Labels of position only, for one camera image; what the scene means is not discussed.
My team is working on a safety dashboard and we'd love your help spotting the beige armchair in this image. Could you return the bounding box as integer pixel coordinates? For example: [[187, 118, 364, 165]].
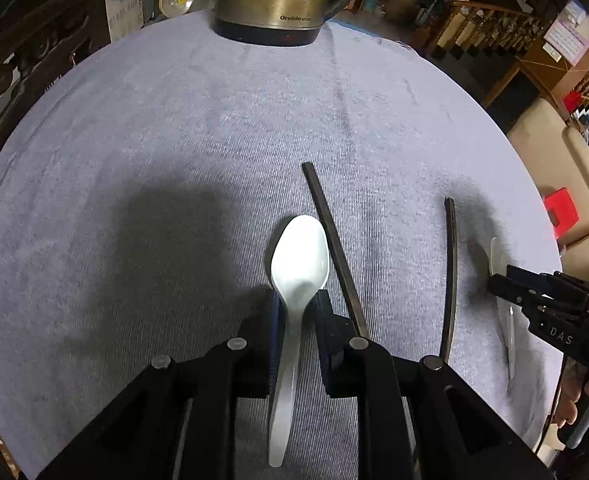
[[507, 97, 589, 267]]

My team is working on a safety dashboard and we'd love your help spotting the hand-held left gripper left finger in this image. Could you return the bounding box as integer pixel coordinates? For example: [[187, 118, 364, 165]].
[[37, 290, 286, 480]]

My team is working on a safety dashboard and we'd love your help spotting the red round stool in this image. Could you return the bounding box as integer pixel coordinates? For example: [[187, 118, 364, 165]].
[[545, 187, 582, 241]]

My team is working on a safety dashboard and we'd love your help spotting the small floor fan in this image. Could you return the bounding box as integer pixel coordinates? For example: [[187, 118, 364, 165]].
[[158, 0, 196, 19]]

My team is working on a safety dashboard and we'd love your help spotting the black chopstick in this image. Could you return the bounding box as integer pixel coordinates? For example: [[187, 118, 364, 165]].
[[439, 197, 458, 364], [302, 162, 370, 341]]

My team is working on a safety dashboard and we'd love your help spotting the white paper poster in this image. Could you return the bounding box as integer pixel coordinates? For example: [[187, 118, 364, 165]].
[[102, 0, 146, 44]]

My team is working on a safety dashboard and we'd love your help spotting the round table with grey cloth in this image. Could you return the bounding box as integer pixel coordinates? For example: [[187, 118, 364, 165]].
[[0, 0, 564, 480]]

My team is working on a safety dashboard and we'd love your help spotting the wooden stair railing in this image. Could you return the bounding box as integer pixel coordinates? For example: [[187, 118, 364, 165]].
[[415, 0, 589, 111]]

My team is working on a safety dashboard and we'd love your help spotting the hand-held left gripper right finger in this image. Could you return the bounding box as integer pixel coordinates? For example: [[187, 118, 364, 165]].
[[315, 290, 555, 480]]

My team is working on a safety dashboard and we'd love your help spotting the wall calendar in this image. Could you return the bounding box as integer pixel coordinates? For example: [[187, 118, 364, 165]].
[[543, 0, 589, 67]]

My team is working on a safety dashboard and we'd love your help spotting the carved wooden sideboard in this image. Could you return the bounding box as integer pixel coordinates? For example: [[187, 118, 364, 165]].
[[0, 0, 113, 196]]

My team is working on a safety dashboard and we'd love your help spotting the person's right hand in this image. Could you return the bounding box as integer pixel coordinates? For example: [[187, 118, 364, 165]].
[[556, 360, 589, 429]]

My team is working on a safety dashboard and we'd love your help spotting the white plastic spoon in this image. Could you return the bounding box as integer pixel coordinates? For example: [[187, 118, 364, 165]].
[[489, 237, 518, 380], [267, 215, 331, 467]]

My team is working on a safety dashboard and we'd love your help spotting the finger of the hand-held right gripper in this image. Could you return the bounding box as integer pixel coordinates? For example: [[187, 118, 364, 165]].
[[487, 274, 584, 314], [506, 264, 589, 292]]

